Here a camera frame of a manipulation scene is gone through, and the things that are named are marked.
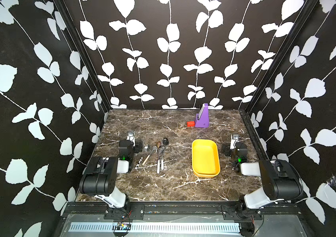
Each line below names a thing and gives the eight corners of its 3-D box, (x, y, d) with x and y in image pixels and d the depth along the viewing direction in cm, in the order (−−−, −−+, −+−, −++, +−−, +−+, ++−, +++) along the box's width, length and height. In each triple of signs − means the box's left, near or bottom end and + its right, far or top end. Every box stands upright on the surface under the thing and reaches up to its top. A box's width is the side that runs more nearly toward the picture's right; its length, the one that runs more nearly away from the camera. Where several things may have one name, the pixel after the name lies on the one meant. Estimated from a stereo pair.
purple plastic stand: (195, 127, 111) (198, 110, 97) (194, 120, 116) (197, 103, 101) (207, 127, 112) (212, 110, 97) (206, 120, 116) (211, 103, 102)
